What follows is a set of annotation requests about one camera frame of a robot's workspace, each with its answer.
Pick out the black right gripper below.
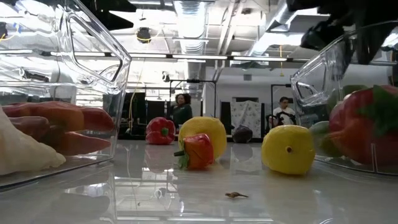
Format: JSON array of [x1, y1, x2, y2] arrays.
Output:
[[287, 0, 398, 65]]

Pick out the red round fruit green calyx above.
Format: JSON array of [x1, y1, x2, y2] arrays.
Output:
[[328, 84, 398, 166]]

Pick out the green lime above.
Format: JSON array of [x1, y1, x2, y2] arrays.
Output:
[[310, 120, 331, 147], [318, 136, 345, 158]]

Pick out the orange carrot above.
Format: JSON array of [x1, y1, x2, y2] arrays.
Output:
[[1, 101, 85, 132]]

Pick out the red bell pepper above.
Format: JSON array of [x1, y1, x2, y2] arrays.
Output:
[[145, 116, 177, 146]]

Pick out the dark red chili pepper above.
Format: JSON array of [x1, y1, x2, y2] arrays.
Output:
[[8, 116, 112, 156]]

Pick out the yellow lemon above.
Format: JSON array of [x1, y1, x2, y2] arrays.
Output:
[[177, 116, 228, 160], [261, 124, 317, 175]]

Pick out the yellow lemon front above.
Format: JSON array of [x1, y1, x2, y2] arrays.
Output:
[[261, 124, 317, 175]]

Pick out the red strawberry green leaves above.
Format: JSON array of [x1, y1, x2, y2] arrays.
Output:
[[173, 133, 215, 171]]

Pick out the dark purple onion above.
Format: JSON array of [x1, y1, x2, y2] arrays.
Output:
[[231, 124, 254, 144]]

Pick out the clear plastic bin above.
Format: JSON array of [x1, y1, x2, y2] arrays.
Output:
[[0, 0, 133, 191], [290, 19, 398, 175]]

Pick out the long ceiling light strip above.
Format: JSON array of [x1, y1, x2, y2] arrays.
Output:
[[231, 55, 289, 62], [129, 52, 229, 60]]

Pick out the person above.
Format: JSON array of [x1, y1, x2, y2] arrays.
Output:
[[169, 93, 194, 129], [269, 96, 297, 128]]

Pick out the floral patterned cloth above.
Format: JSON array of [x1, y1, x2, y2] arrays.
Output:
[[229, 100, 262, 138]]

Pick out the small brown stem scrap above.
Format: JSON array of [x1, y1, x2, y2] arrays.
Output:
[[224, 191, 249, 199]]

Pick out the black overhead camera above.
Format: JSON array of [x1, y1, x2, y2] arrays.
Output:
[[136, 26, 152, 44]]

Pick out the silver ventilation duct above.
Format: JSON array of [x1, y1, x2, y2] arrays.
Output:
[[172, 0, 208, 80]]

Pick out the black metal stand frame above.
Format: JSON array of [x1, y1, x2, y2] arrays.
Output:
[[269, 83, 293, 125], [168, 78, 218, 119]]

